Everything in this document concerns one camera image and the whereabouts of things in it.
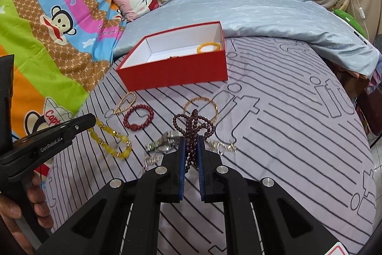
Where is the thin gold bangle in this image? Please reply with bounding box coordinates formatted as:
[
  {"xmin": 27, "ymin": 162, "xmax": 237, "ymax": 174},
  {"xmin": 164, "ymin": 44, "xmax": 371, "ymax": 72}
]
[{"xmin": 183, "ymin": 96, "xmax": 219, "ymax": 124}]

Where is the white cable with switch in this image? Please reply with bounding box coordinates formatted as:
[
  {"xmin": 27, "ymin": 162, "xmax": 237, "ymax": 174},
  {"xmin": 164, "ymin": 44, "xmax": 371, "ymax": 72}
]
[{"xmin": 351, "ymin": 0, "xmax": 371, "ymax": 41}]

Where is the maroon bead necklace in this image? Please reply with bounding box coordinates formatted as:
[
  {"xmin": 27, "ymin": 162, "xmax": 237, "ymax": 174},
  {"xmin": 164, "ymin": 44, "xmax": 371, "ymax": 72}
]
[{"xmin": 172, "ymin": 109, "xmax": 216, "ymax": 174}]

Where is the green object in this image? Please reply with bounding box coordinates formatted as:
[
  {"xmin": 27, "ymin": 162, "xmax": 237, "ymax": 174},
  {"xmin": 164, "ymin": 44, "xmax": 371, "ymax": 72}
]
[{"xmin": 333, "ymin": 9, "xmax": 367, "ymax": 38}]

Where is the small silver chain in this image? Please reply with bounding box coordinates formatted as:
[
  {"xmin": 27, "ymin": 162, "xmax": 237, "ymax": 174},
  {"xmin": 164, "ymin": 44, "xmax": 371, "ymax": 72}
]
[{"xmin": 207, "ymin": 139, "xmax": 238, "ymax": 155}]

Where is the yellow crystal bead bracelet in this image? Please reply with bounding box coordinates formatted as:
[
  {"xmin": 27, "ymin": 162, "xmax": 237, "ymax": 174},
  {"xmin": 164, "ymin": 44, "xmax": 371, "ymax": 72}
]
[{"xmin": 87, "ymin": 118, "xmax": 133, "ymax": 160}]

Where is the red cardboard box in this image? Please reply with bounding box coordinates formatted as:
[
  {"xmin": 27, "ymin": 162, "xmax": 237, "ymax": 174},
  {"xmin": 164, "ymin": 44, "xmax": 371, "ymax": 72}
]
[{"xmin": 116, "ymin": 21, "xmax": 228, "ymax": 91}]

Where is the person's left hand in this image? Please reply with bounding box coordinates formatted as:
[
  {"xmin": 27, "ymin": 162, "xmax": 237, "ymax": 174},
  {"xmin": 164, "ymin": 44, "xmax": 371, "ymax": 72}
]
[{"xmin": 1, "ymin": 172, "xmax": 54, "ymax": 254}]

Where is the dark red bead bracelet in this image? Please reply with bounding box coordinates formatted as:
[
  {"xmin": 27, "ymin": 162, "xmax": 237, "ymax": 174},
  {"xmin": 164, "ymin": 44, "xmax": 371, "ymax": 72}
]
[{"xmin": 122, "ymin": 103, "xmax": 155, "ymax": 133}]

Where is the orange bead bracelet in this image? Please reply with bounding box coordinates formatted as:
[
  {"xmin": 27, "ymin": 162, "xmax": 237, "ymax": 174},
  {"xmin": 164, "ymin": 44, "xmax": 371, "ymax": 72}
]
[{"xmin": 196, "ymin": 41, "xmax": 222, "ymax": 54}]

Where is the light blue blanket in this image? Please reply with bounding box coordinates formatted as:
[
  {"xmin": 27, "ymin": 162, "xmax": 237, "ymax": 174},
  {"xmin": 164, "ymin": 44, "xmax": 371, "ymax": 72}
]
[{"xmin": 113, "ymin": 0, "xmax": 381, "ymax": 78}]

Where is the silver wristwatch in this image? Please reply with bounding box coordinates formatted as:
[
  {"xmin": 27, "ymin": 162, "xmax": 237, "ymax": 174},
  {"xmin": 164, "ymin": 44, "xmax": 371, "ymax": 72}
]
[{"xmin": 144, "ymin": 131, "xmax": 183, "ymax": 153}]

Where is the gold chain bracelet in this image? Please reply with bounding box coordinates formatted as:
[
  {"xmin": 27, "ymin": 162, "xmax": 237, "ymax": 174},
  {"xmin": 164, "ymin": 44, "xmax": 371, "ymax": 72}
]
[{"xmin": 112, "ymin": 91, "xmax": 137, "ymax": 116}]

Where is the colourful monkey cartoon quilt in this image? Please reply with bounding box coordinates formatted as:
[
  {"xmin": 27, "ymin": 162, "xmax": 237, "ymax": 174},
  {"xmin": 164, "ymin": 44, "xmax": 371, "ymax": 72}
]
[{"xmin": 0, "ymin": 0, "xmax": 128, "ymax": 178}]

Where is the grey striped bed sheet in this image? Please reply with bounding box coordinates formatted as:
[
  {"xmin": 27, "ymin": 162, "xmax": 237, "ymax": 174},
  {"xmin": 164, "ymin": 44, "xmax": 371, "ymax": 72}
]
[{"xmin": 45, "ymin": 38, "xmax": 377, "ymax": 254}]

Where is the silver chain necklace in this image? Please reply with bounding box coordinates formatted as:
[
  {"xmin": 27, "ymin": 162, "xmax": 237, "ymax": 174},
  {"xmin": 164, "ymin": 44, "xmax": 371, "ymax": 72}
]
[{"xmin": 140, "ymin": 153, "xmax": 164, "ymax": 174}]

